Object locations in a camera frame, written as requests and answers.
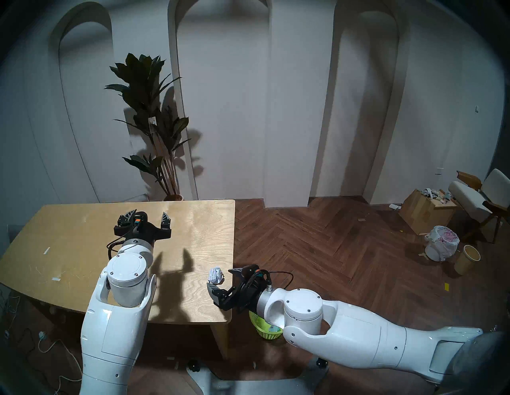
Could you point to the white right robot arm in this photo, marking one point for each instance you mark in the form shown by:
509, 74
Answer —
358, 338

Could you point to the brown cardboard box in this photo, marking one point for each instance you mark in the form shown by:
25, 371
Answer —
422, 215

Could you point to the white paper ball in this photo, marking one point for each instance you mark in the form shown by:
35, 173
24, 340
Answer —
216, 274

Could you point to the beige paper bucket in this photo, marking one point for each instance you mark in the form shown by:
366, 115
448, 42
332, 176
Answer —
466, 261

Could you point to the light wooden table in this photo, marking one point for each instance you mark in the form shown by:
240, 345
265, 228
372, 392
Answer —
59, 239

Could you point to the grey metal robot base plate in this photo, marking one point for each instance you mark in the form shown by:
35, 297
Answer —
255, 386

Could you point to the green plastic mesh basket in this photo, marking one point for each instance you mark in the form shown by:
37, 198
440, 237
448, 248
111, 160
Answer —
261, 328

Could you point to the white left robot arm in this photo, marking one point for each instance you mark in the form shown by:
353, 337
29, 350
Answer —
115, 318

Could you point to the mixed trash pile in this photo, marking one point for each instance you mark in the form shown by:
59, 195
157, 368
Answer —
434, 194

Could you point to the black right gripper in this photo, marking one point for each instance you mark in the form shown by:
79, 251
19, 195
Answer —
245, 296

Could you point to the black round base knob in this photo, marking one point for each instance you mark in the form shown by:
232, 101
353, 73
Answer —
193, 364
321, 362

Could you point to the white cushioned wooden armchair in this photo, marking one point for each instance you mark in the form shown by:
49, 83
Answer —
474, 199

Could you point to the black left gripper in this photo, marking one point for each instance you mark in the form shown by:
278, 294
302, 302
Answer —
145, 235

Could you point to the white bin with plastic bag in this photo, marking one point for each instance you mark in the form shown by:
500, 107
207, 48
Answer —
440, 243

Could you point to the tall dark green plant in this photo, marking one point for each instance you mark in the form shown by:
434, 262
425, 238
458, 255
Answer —
139, 79

